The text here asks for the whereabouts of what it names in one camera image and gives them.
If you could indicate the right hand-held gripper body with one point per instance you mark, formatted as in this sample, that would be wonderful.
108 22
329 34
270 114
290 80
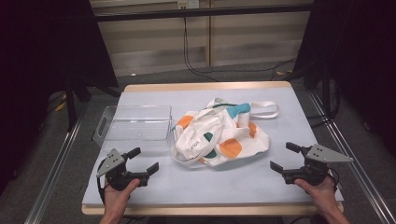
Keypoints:
314 169

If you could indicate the black metal stand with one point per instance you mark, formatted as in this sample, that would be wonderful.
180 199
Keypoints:
73 102

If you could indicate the wooden table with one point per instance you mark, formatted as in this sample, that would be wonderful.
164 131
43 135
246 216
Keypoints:
205 86

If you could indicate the person's right hand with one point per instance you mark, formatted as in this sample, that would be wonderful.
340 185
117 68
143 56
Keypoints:
319 193

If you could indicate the white spotted tote bag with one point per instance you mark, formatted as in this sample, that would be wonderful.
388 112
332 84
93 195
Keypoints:
218 137

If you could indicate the aluminium floor rail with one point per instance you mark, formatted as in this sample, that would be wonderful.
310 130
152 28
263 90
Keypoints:
358 168
53 174

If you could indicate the light blue table mat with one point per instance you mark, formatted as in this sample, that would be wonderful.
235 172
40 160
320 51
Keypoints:
249 183

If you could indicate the black curtain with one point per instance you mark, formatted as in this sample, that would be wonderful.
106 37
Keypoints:
40 62
361 62

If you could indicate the black horizontal bar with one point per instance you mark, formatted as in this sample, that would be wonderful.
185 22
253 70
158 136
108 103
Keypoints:
202 12

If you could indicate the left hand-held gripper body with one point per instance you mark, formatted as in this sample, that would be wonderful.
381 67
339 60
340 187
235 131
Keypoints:
115 174

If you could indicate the clear plastic container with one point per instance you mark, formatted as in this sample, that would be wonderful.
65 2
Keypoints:
137 127

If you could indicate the white wall socket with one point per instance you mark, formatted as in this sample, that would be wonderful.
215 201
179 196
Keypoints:
188 4

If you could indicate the person's left hand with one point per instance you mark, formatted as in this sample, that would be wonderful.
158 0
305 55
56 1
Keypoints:
120 196

